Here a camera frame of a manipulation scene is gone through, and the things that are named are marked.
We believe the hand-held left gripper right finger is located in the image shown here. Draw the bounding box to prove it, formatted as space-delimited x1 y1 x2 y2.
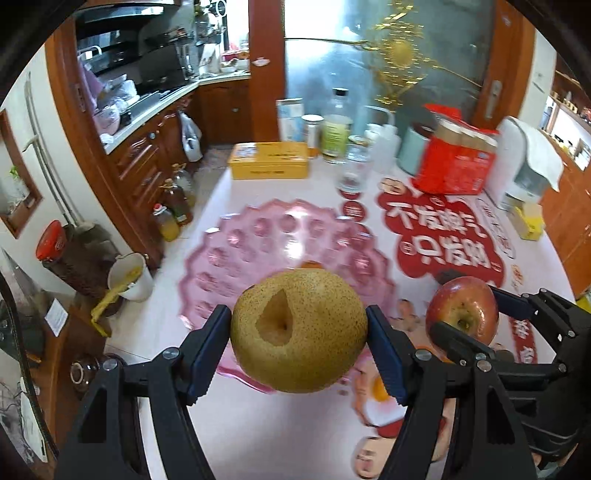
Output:
366 305 539 480

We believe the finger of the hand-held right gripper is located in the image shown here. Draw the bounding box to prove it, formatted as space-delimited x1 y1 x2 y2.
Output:
431 321 570 377
488 285 591 366

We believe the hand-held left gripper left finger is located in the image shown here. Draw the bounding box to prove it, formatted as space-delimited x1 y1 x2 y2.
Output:
54 305 232 480

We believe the red apple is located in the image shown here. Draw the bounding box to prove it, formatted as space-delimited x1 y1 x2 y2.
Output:
425 276 500 356

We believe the yellow speckled pear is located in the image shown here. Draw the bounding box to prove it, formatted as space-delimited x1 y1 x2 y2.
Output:
231 269 369 394

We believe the pink plastic fruit plate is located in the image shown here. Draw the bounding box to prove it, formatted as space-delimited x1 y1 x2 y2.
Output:
178 198 398 394

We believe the small yellow box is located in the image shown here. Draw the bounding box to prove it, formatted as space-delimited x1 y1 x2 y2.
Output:
508 203 546 241

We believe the white bucket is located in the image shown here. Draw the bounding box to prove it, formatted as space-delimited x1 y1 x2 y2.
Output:
107 253 154 302

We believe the yellow plastic tool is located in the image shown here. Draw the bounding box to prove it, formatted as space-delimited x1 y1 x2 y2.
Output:
91 272 139 324

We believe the printed cartoon tablecloth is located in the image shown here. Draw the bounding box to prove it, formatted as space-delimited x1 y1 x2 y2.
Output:
104 152 578 480

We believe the dark ceramic pot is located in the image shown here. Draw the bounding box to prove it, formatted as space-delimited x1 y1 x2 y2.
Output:
69 353 112 393

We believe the cooking oil bottle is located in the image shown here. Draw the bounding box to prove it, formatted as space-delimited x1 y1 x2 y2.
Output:
163 182 194 227
152 203 181 241
173 164 197 208

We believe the red cardboard carton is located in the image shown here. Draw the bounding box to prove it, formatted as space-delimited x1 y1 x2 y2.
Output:
412 105 500 195

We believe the white countertop appliance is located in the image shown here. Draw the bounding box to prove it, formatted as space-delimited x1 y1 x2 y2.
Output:
485 116 552 210

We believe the white cloth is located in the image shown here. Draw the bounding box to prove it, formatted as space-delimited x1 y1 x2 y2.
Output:
519 121 565 192

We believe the mint green canister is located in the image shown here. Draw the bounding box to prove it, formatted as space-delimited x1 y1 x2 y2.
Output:
398 122 437 176

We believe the clear drinking glass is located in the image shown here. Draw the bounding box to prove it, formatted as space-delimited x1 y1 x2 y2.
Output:
336 136 372 195

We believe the dark jar with red lid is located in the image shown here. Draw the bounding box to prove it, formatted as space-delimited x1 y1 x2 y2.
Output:
36 220 107 296

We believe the yellow tin box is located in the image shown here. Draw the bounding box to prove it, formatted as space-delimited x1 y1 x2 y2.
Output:
228 141 311 181

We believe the white plastic squeeze bottle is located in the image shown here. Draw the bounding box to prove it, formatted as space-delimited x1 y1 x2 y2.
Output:
365 106 402 174

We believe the wooden kitchen cabinet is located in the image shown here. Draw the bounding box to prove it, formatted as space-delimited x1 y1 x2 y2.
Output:
104 76 252 217

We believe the white plastic bag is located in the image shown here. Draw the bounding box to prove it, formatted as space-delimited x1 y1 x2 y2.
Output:
178 111 204 162

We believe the glass bottle with green label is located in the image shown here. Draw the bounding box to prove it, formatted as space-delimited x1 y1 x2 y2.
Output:
321 88 354 164

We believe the metal tin can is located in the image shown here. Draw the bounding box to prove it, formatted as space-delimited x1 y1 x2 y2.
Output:
302 114 324 158

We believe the blue and white carton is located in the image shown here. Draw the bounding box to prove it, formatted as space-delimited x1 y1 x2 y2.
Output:
276 98 305 143

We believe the gold door ornament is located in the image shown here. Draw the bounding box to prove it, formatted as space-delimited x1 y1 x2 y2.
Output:
360 0 481 107

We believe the frosted glass door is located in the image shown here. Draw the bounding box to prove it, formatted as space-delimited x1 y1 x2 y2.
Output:
284 0 497 134

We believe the black range hood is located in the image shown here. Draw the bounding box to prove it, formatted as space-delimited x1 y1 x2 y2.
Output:
74 4 185 61

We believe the metal door handle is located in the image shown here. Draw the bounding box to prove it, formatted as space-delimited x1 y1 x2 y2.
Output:
485 80 503 116

